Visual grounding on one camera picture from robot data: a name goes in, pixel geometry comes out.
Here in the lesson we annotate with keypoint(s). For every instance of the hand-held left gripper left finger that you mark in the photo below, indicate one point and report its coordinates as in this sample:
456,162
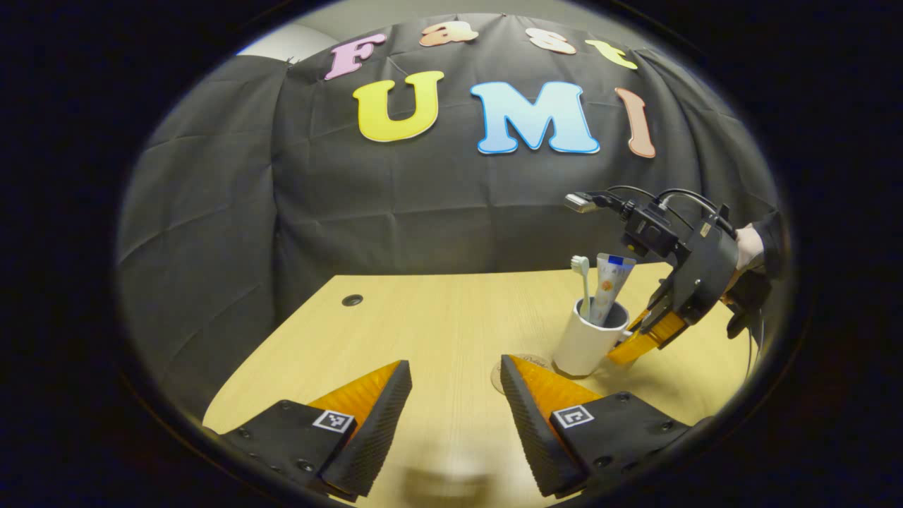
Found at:
377,430

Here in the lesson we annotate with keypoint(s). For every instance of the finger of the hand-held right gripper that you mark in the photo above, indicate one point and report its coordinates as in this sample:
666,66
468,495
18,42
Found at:
645,342
656,303

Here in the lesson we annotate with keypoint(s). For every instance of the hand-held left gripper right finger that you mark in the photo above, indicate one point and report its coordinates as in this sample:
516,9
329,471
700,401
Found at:
529,430

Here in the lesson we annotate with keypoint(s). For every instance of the white toothpaste tube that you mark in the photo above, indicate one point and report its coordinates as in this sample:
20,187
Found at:
608,282

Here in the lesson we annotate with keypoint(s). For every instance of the white cup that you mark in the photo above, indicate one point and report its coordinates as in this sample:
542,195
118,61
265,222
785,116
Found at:
582,346

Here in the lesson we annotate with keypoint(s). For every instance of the round wooden coaster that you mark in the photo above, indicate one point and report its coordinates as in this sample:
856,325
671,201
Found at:
536,362

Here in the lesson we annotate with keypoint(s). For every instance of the white toothbrush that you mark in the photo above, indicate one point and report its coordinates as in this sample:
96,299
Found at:
585,289

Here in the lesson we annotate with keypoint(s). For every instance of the light wooden desktop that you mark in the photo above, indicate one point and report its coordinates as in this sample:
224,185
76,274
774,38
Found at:
423,331

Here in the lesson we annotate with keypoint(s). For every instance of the black desk grommet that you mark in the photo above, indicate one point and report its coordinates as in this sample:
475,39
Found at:
352,300

